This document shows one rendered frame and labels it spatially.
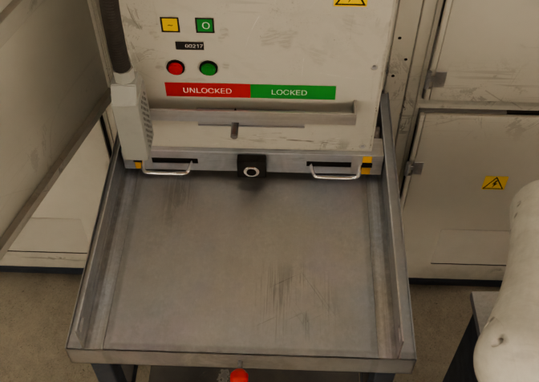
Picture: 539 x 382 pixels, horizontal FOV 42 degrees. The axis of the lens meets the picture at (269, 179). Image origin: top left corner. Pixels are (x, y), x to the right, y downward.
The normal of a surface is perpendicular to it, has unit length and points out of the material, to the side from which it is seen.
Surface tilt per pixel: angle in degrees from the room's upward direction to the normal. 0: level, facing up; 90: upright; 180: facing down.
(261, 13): 90
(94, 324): 0
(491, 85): 90
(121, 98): 61
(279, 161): 90
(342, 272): 0
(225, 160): 90
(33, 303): 0
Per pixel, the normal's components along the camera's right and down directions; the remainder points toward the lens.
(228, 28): -0.04, 0.77
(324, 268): 0.00, -0.64
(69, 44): 0.95, 0.25
